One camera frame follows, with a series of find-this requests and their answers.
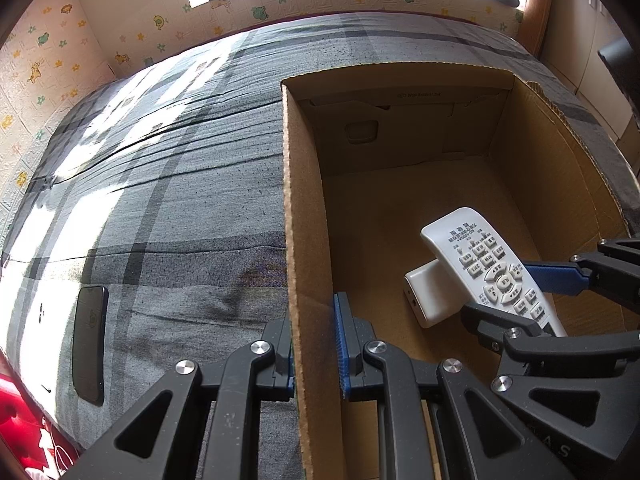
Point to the large white charger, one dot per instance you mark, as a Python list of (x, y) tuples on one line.
[(425, 290)]

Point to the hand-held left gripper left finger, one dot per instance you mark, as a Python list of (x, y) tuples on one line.
[(277, 365)]

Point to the brown cardboard box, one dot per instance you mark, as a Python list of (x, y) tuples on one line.
[(400, 200)]

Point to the black smartphone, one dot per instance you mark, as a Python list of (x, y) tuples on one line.
[(90, 345)]

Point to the beige wardrobe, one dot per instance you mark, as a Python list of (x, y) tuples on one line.
[(575, 35)]

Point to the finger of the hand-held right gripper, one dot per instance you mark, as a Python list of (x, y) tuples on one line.
[(550, 277), (500, 322)]

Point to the white remote control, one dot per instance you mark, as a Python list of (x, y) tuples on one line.
[(475, 250)]

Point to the grey plaid bed sheet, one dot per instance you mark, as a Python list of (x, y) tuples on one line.
[(175, 185)]

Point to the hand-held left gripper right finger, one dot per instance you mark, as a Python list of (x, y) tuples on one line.
[(342, 350)]

